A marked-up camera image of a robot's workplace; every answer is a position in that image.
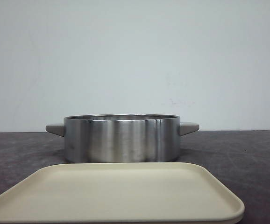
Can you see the cream rectangular plastic tray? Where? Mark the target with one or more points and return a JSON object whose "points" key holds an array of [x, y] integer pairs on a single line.
{"points": [[148, 193]]}

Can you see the stainless steel steamer pot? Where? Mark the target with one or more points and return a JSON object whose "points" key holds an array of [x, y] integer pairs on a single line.
{"points": [[122, 137]]}

